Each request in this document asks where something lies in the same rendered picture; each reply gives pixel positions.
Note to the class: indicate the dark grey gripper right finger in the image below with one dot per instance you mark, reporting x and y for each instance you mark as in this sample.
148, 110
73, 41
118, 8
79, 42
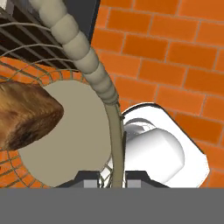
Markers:
137, 176

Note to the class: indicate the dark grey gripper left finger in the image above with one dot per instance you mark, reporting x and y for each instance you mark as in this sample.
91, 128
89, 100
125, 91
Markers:
87, 177

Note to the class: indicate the brown bread loaf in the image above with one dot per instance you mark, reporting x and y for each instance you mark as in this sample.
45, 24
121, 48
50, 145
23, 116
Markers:
26, 113

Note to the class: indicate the white rounded block with cylinder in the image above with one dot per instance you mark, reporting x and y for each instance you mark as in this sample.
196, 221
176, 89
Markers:
163, 151

